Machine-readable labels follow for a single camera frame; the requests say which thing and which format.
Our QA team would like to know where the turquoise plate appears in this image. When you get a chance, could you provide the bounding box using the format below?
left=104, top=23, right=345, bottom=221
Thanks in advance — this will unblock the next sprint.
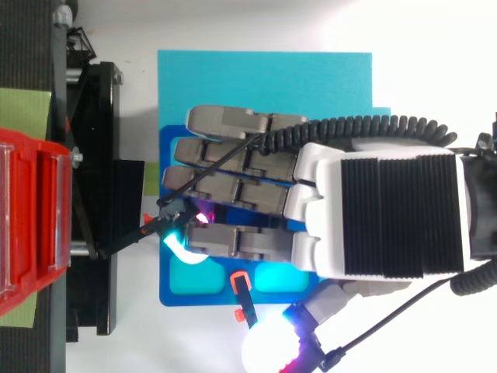
left=157, top=49, right=392, bottom=187

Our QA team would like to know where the black-and-orange clip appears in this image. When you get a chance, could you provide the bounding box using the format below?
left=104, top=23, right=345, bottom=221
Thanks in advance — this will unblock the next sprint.
left=96, top=211, right=187, bottom=260
left=228, top=270, right=259, bottom=326

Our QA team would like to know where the red bin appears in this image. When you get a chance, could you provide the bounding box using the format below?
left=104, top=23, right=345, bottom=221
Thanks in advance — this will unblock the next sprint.
left=0, top=127, right=74, bottom=318

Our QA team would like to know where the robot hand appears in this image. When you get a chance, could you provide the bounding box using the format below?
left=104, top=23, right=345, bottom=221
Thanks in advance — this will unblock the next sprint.
left=157, top=104, right=473, bottom=373

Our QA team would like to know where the black stand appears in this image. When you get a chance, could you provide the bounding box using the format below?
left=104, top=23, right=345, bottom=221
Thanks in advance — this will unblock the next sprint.
left=0, top=0, right=145, bottom=343

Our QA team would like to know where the thin black cable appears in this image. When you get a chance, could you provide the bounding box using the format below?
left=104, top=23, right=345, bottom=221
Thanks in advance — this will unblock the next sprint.
left=157, top=131, right=273, bottom=207
left=320, top=277, right=461, bottom=370

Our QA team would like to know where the blue plate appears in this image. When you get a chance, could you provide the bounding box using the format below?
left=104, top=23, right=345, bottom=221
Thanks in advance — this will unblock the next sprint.
left=158, top=124, right=324, bottom=309

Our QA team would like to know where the black coiled cable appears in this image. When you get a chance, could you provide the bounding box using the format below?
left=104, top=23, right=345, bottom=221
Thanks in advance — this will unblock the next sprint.
left=262, top=113, right=497, bottom=298

